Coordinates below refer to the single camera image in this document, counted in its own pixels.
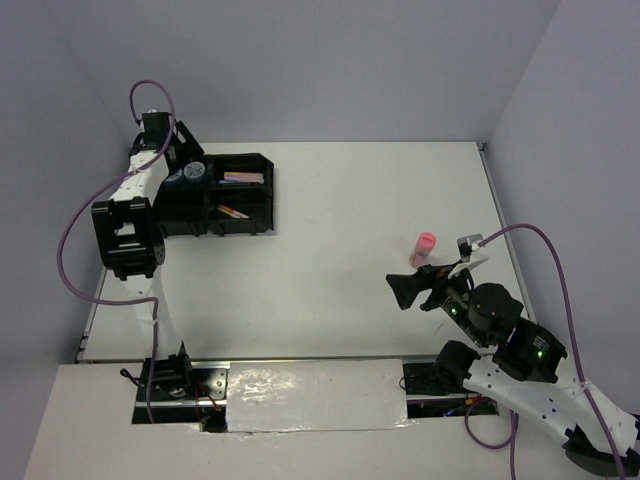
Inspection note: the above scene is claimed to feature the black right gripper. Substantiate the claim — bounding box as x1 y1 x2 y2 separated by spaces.
383 257 488 345

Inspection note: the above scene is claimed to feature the pink-capped glitter bottle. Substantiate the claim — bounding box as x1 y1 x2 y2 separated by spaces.
409 232 436 268

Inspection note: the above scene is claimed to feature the blue paint jar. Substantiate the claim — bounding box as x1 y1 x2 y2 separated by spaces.
163 169 185 189
182 161 208 184

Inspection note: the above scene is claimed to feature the blue-capped glue stick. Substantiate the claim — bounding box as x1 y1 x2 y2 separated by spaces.
218 180 248 186

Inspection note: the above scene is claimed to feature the thin orange highlighter pen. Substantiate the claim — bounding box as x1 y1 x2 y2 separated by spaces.
216 205 250 219

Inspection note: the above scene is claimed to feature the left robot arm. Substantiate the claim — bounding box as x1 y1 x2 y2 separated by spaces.
91 110 196 401

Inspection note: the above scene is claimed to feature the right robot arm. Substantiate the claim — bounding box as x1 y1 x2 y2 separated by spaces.
386 264 639 477

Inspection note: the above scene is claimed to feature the black four-compartment organizer tray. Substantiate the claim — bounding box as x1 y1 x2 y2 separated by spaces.
153 153 275 237

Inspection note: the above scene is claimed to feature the silver foil-covered panel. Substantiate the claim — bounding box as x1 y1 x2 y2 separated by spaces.
226 359 411 433

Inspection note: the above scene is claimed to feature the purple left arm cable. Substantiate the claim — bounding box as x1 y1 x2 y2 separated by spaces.
56 79 176 424

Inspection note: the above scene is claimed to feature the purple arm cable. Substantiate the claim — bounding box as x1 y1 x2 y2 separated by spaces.
56 79 176 424
462 223 626 480

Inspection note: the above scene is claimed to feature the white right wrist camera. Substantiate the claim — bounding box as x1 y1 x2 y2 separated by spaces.
447 234 490 279

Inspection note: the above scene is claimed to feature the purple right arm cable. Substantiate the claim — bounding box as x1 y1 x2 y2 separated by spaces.
462 223 626 480

